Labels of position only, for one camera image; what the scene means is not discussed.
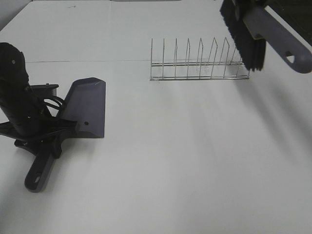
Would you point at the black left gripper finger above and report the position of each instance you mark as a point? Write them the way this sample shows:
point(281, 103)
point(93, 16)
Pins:
point(56, 145)
point(61, 124)

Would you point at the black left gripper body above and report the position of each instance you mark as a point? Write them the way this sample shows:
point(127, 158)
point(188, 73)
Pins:
point(31, 130)

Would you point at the grey plastic dustpan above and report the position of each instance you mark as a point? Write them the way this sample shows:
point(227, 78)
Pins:
point(85, 101)

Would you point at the grey hand brush black bristles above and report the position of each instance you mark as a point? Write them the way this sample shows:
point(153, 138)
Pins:
point(252, 28)

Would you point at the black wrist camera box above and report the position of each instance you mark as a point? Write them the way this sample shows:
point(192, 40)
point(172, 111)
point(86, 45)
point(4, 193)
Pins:
point(45, 90)

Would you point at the chrome wire dish rack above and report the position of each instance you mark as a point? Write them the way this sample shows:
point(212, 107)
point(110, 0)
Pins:
point(217, 61)

